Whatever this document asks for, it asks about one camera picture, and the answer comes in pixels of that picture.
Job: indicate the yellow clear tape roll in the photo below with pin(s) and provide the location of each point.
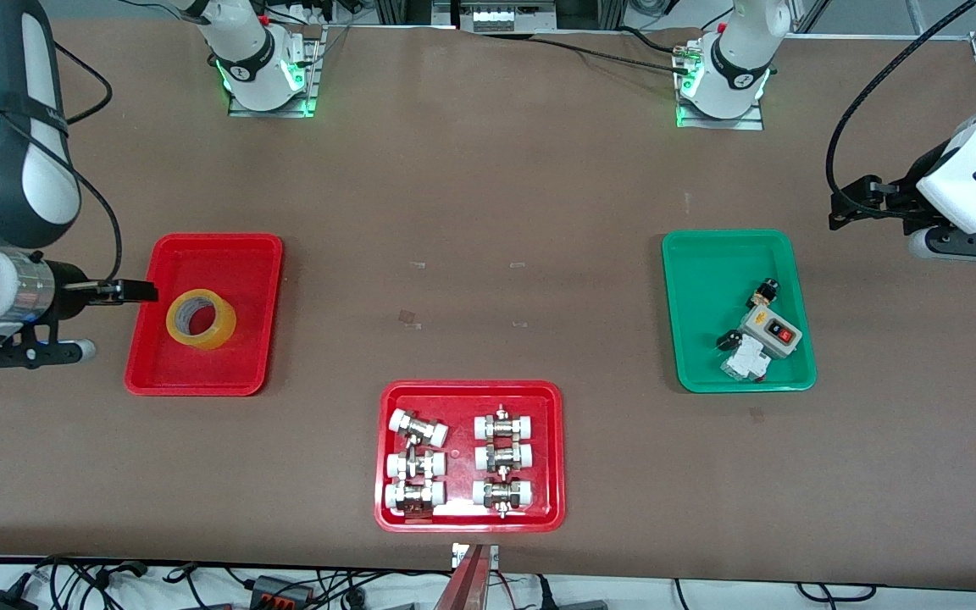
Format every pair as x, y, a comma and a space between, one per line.
226, 329

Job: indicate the empty red plastic tray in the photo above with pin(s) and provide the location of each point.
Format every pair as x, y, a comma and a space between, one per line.
225, 254

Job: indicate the green plastic tray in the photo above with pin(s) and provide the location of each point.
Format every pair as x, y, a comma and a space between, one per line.
708, 305

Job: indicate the red tray holding fittings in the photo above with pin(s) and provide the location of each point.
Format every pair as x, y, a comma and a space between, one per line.
458, 398

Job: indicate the small brass black plug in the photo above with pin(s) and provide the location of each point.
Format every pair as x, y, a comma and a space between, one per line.
764, 294

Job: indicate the black round buzzer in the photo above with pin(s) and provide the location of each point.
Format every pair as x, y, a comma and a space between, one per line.
725, 342

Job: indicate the white circuit breaker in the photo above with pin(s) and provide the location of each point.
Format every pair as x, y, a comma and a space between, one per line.
746, 364

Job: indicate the white capped brass pipe fitting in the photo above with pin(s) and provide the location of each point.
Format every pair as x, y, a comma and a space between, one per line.
505, 457
416, 465
502, 493
414, 496
505, 426
418, 428

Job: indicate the black power adapter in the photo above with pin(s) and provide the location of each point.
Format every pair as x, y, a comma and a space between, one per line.
1, 601

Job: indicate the black power strip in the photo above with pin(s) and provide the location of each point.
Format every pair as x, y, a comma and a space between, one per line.
280, 590

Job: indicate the white connector block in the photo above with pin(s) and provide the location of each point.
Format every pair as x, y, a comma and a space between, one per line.
492, 17

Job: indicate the reddish aluminium profile bar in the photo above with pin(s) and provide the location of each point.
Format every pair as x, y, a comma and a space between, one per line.
467, 589

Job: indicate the grey on-off switch box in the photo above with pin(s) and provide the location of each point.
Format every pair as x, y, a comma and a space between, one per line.
768, 326

